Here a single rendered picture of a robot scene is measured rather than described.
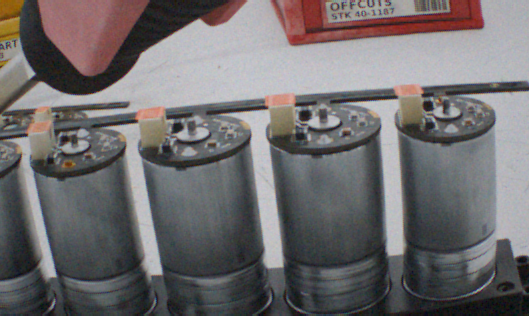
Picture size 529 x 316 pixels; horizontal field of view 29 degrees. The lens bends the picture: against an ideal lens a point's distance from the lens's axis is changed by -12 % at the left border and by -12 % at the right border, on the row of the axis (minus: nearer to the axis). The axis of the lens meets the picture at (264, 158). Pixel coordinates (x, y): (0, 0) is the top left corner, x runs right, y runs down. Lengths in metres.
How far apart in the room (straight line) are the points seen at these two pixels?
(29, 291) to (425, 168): 0.10
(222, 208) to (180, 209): 0.01
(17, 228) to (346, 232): 0.08
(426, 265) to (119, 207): 0.07
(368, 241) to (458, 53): 0.25
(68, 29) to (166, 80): 0.33
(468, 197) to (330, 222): 0.03
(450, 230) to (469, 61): 0.24
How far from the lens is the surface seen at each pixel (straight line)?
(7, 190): 0.25
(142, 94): 0.47
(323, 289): 0.25
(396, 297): 0.26
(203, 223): 0.24
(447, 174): 0.24
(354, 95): 0.26
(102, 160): 0.24
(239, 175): 0.24
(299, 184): 0.24
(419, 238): 0.25
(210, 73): 0.48
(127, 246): 0.25
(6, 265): 0.26
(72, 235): 0.25
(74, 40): 0.15
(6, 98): 0.21
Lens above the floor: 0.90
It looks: 23 degrees down
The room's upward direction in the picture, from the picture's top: 7 degrees counter-clockwise
